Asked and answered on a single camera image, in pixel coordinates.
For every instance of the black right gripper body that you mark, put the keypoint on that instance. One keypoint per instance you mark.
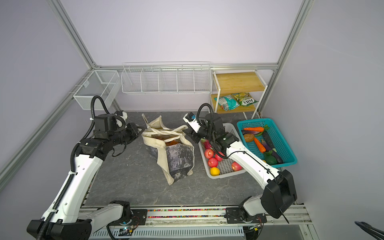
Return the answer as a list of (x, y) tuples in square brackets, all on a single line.
[(204, 134)]

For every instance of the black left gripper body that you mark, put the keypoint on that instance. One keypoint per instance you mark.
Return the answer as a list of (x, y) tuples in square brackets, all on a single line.
[(126, 135)]

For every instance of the cream canvas grocery bag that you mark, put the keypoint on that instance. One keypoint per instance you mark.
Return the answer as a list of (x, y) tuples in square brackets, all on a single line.
[(177, 161)]

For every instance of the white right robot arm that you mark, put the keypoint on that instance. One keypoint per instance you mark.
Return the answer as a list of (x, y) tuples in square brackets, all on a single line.
[(279, 190)]

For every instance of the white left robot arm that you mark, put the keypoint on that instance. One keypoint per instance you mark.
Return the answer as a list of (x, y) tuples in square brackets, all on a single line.
[(61, 221)]

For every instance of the teal snack bag lower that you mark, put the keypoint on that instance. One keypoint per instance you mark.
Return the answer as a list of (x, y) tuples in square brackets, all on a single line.
[(228, 103)]

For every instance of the green snack bag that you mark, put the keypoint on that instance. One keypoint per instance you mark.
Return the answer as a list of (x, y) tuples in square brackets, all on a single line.
[(244, 99)]

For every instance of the red apple in basket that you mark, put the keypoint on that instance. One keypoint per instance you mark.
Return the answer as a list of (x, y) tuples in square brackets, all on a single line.
[(209, 153)]

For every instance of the white plastic fruit basket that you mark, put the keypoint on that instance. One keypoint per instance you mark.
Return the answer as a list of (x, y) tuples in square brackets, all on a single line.
[(225, 166)]

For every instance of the yellow lemon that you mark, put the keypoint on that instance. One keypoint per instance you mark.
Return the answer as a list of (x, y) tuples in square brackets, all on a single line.
[(214, 171)]

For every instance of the two-tier wooden shelf rack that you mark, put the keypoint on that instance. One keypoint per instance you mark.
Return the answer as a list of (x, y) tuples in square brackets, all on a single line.
[(238, 92)]

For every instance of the white mesh box basket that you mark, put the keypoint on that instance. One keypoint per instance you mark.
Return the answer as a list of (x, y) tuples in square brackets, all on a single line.
[(103, 83)]

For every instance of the teal plastic vegetable basket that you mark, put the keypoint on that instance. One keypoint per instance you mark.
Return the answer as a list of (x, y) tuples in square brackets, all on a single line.
[(281, 145)]

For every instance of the dark purple eggplant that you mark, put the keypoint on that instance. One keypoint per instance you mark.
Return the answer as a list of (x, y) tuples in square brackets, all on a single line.
[(271, 147)]

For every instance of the green avocado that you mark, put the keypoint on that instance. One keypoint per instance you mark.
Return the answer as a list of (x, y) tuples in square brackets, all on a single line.
[(270, 159)]

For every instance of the black tripod leg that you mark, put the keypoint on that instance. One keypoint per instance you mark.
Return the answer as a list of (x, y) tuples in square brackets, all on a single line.
[(374, 232)]

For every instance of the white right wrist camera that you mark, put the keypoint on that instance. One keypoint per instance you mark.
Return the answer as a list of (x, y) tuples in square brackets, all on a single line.
[(191, 120)]

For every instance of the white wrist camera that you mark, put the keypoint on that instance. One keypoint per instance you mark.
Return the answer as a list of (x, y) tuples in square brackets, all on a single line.
[(122, 114), (191, 120)]

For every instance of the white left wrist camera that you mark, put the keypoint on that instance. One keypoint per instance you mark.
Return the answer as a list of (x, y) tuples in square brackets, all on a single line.
[(122, 114)]

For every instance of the white wire wall basket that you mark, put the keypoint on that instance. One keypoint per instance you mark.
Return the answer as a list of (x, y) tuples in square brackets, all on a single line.
[(166, 77)]

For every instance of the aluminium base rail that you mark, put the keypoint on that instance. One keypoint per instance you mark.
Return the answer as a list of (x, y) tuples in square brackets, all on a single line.
[(186, 220)]

